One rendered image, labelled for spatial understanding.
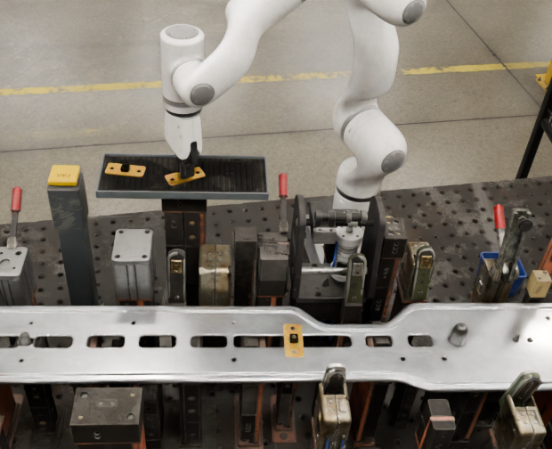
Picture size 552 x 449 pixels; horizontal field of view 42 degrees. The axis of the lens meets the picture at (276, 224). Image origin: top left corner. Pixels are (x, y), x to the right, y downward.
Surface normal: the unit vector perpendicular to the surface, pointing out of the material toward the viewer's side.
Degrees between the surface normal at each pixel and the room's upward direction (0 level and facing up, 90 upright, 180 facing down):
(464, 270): 0
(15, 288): 90
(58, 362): 0
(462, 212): 0
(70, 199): 90
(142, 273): 90
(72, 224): 90
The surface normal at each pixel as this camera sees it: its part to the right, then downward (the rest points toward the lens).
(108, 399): 0.07, -0.75
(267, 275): 0.05, 0.66
